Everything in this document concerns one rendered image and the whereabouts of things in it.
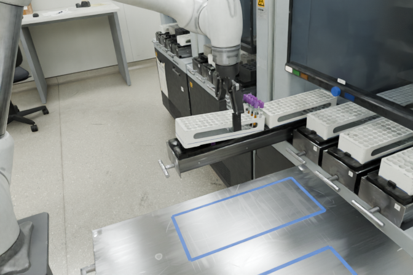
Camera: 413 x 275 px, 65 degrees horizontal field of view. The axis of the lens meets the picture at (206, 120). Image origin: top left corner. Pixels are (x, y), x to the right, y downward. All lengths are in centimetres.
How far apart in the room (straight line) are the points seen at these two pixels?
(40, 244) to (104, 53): 368
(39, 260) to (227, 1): 86
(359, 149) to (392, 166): 11
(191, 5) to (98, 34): 348
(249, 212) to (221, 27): 51
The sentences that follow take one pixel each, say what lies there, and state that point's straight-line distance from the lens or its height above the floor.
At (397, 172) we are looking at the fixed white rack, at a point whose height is 86.
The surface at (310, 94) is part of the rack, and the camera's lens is 133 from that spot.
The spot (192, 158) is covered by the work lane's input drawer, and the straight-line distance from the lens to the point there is 105.
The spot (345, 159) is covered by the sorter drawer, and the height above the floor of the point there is 82.
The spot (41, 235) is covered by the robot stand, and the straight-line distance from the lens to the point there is 110.
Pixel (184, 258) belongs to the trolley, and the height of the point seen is 82.
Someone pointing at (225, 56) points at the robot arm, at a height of 110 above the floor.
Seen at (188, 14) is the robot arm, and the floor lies 122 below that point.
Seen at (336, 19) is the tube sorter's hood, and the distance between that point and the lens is 105.
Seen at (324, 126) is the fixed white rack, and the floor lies 86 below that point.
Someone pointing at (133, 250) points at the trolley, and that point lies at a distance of 79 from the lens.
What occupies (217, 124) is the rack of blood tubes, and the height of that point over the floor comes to 88.
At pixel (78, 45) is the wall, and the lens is 450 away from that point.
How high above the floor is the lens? 139
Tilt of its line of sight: 28 degrees down
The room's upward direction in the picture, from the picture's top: 5 degrees counter-clockwise
